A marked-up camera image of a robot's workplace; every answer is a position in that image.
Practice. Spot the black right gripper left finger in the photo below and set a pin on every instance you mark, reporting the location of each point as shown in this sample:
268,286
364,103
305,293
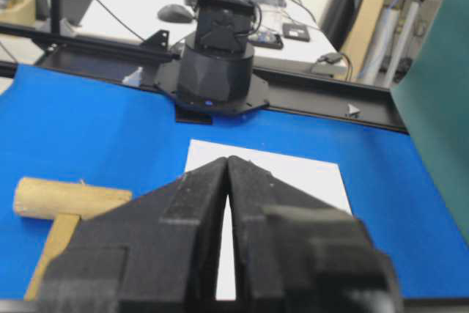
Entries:
156,253

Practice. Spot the black aluminium frame rail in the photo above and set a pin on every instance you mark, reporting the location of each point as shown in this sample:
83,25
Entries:
290,90

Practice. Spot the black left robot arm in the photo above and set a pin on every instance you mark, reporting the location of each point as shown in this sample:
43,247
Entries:
214,72

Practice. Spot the black hard drive box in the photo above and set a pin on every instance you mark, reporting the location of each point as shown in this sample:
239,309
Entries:
295,31

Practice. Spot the wooden mallet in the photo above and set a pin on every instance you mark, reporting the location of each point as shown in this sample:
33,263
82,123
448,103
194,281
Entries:
65,204

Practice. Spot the white desk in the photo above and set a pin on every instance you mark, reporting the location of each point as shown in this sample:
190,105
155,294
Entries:
132,20

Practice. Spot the black computer mouse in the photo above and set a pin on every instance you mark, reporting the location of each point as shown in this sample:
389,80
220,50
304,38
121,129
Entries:
175,13

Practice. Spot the blue table cloth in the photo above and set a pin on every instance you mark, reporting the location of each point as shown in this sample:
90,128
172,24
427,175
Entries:
69,128

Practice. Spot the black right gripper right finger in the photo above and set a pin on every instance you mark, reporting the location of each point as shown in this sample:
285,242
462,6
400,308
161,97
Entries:
296,253

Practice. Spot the white foam board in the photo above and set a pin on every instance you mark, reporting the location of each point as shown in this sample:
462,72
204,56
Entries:
318,178

